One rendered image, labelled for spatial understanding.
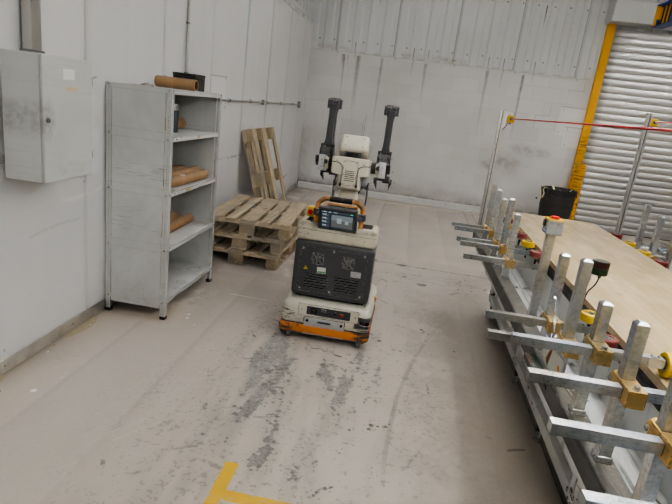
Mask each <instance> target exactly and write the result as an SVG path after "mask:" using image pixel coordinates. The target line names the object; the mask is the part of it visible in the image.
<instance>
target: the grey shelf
mask: <svg viewBox="0 0 672 504"><path fill-rule="evenodd" d="M217 98H218V99H217ZM219 100H220V101H219ZM219 103H220V104H219ZM174 104H179V117H181V118H184V119H185V121H186V126H185V128H183V129H178V133H173V124H174ZM219 105H220V106H219ZM216 107H217V117H216ZM221 107H222V94H217V93H209V92H200V91H189V90H181V89H173V88H165V87H157V86H154V87H152V86H145V85H140V84H130V83H119V82H109V81H106V296H105V310H109V311H110V310H112V309H113V306H110V296H111V300H113V301H119V302H125V303H130V304H136V305H142V306H148V307H153V308H159V305H160V313H159V319H160V320H165V319H166V318H167V303H168V302H170V301H171V300H172V299H173V298H174V297H175V296H176V295H177V294H178V293H180V292H182V291H184V290H185V289H187V288H188V287H189V286H191V285H192V284H193V283H195V282H196V281H197V280H198V279H200V278H201V277H202V276H204V275H205V274H206V273H207V279H206V282H211V281H212V278H211V273H212V257H213V240H214V223H215V207H216V190H217V174H218V157H219V141H220V124H221ZM218 113H219V114H218ZM172 114H173V115H172ZM218 116H219V117H218ZM168 117H169V118H168ZM165 118H166V130H165ZM218 118H219V119H218ZM168 120H169V121H168ZM218 121H219V122H218ZM215 124H216V132H215ZM168 127H169V128H168ZM217 131H218V132H217ZM217 139H218V140H217ZM214 142H215V151H214ZM171 143H172V144H171ZM216 149H217V150H216ZM216 154H217V155H216ZM213 159H214V168H213ZM172 164H173V165H174V166H176V165H184V166H185V167H186V168H187V167H192V166H198V167H199V168H200V169H206V170H207V171H208V173H209V175H208V177H207V178H205V179H202V180H198V181H195V182H191V183H188V184H184V185H180V186H177V187H173V188H171V179H172ZM215 164H216V165H215ZM215 166H216V167H215ZM166 168H167V169H166ZM170 168H171V169H170ZM215 169H216V170H215ZM166 171H167V172H166ZM215 171H216V172H215ZM163 173H164V187H163ZM166 174H167V175H166ZM215 174H216V175H215ZM212 176H213V177H212ZM166 177H167V178H166ZM166 180H167V181H166ZM166 183H167V184H166ZM212 183H213V185H212ZM166 186H167V187H166ZM214 186H215V187H214ZM211 194H212V203H211ZM169 198H170V199H169ZM213 198H214V199H213ZM213 200H214V201H213ZM213 203H214V204H213ZM213 205H214V206H213ZM170 210H173V211H174V212H177V213H178V214H179V216H182V215H185V214H187V213H191V214H193V216H194V220H193V221H192V222H190V223H188V224H186V225H185V226H183V227H181V228H179V229H177V230H175V231H173V232H171V233H170ZM210 211H211V220H210ZM162 212H163V221H162ZM165 213H166V214H165ZM165 216H166V217H165ZM212 217H213V218H212ZM212 219H213V220H212ZM164 225H165V226H164ZM168 225H169V226H168ZM164 228H165V229H164ZM209 229H210V237H209ZM164 231H165V232H164ZM169 233H170V234H169ZM211 233H212V234H211ZM161 235H162V238H161ZM211 238H212V239H211ZM211 240H212V241H211ZM208 245H209V254H208ZM210 249H211V250H210ZM210 251H211V252H210ZM210 256H211V257H210ZM210 258H211V259H210ZM207 263H208V266H207ZM165 308H166V309H165ZM161 314H162V315H161Z"/></svg>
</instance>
